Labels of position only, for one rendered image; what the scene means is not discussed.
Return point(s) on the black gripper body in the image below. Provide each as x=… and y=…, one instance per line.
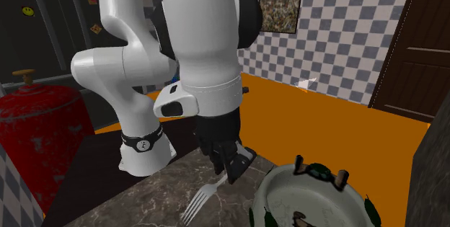
x=218, y=129

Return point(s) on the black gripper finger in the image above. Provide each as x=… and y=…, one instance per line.
x=239, y=161
x=215, y=157

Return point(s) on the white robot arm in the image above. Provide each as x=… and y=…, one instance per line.
x=204, y=43

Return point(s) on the silver fork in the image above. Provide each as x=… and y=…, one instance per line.
x=200, y=198

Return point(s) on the white bowl with green decoration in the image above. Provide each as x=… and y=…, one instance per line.
x=316, y=201

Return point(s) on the dark robot stand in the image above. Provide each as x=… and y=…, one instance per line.
x=105, y=170

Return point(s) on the red gas cylinder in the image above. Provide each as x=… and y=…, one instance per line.
x=38, y=131

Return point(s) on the black refrigerator with stickers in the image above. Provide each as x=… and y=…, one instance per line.
x=52, y=43

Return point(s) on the dark brown door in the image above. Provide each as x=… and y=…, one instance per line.
x=418, y=54

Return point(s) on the framed speckled wall picture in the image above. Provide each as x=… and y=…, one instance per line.
x=280, y=13

